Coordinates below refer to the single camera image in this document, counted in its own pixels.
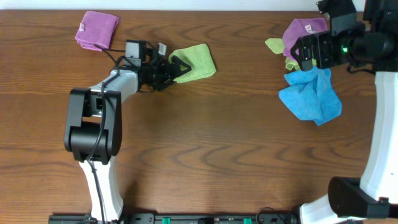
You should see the green microfiber cloth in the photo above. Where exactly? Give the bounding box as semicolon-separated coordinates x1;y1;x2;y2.
169;44;216;83

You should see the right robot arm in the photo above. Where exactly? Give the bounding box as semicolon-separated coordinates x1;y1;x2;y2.
295;1;397;223

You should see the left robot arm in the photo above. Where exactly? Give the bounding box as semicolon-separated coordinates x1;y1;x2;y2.
64;40;192;223

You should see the crumpled purple cloth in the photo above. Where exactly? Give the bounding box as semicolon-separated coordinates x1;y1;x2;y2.
282;17;328;60

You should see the crumpled olive green cloth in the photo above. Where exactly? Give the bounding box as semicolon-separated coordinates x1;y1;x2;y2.
265;38;301;71

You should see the blue microfiber cloth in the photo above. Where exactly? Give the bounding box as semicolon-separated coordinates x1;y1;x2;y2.
279;67;342;126

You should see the folded purple cloth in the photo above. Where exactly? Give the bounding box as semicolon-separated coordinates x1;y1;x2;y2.
75;11;119;51

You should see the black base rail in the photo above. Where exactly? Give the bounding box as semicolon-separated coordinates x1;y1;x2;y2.
47;212;300;224

